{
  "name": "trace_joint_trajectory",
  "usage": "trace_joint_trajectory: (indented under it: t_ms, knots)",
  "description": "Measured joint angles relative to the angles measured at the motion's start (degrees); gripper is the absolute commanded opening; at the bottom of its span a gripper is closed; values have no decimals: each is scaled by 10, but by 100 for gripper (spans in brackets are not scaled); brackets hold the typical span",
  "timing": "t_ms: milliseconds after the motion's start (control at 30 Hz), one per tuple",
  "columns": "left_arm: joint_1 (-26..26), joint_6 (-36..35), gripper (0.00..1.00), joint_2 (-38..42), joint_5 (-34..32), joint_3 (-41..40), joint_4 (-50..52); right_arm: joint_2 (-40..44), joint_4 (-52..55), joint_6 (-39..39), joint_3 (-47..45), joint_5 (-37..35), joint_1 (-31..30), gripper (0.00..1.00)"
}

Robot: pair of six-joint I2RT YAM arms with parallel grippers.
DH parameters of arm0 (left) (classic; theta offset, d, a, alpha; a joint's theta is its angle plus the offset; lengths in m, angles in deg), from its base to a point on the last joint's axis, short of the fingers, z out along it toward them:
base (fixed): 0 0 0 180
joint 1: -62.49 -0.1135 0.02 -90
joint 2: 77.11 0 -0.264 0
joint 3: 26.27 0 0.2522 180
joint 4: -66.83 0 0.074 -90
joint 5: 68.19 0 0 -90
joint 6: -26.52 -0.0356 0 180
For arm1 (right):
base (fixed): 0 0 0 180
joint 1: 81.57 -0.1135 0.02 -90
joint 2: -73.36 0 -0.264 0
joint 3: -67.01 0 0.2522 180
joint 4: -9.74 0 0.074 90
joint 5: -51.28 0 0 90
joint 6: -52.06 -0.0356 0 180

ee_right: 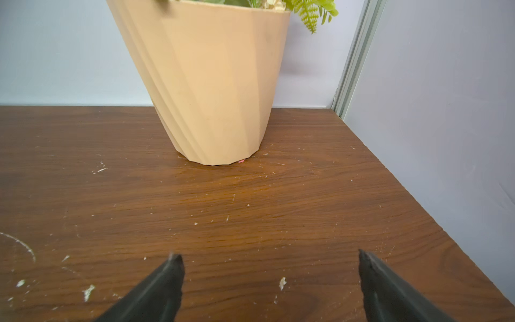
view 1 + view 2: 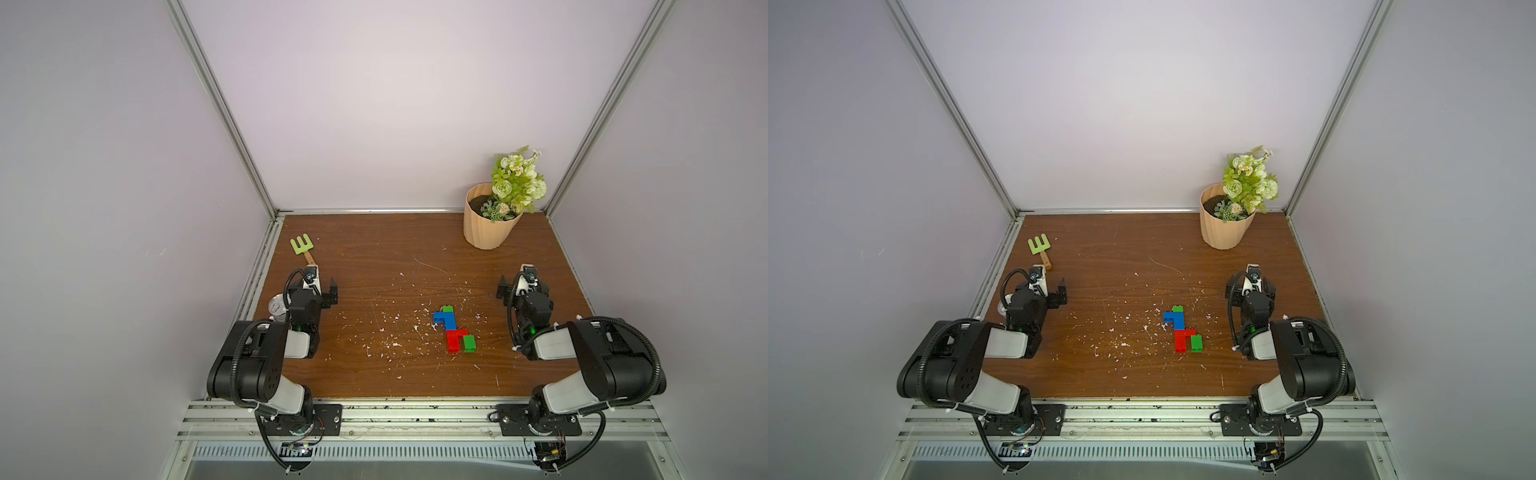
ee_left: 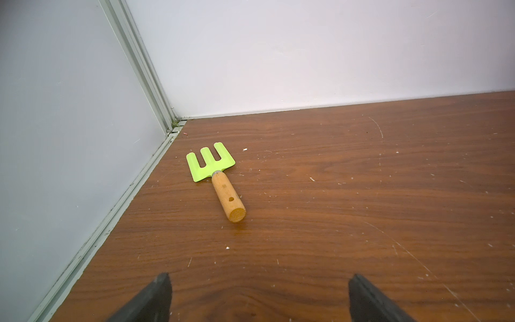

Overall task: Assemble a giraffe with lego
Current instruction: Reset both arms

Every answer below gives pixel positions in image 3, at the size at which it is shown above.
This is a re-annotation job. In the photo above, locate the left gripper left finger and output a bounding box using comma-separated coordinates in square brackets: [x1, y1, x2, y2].
[107, 272, 172, 322]

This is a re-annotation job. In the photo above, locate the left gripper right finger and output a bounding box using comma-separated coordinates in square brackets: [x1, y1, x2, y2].
[348, 274, 415, 322]

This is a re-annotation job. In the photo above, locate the green toy garden fork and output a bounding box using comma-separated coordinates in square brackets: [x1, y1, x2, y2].
[186, 142, 247, 223]

